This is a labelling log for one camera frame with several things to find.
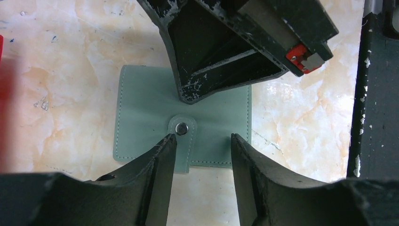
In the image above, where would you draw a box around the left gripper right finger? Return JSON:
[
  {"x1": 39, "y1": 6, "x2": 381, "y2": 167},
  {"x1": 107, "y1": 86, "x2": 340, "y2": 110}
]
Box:
[{"x1": 231, "y1": 133, "x2": 399, "y2": 226}]

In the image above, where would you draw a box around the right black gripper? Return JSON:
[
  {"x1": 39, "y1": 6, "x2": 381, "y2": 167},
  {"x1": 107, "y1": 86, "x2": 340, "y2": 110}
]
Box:
[{"x1": 139, "y1": 0, "x2": 338, "y2": 105}]

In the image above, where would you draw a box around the red plastic bin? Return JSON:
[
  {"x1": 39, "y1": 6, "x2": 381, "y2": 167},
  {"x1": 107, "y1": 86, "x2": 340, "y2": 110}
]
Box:
[{"x1": 0, "y1": 34, "x2": 19, "y2": 169}]

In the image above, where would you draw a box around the sage green card holder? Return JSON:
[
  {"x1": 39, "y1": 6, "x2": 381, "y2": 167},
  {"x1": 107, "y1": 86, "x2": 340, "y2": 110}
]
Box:
[{"x1": 113, "y1": 65, "x2": 251, "y2": 173}]

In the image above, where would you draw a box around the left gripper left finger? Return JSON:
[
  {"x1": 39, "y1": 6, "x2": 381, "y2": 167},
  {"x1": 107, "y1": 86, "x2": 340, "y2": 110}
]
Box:
[{"x1": 0, "y1": 134, "x2": 177, "y2": 226}]

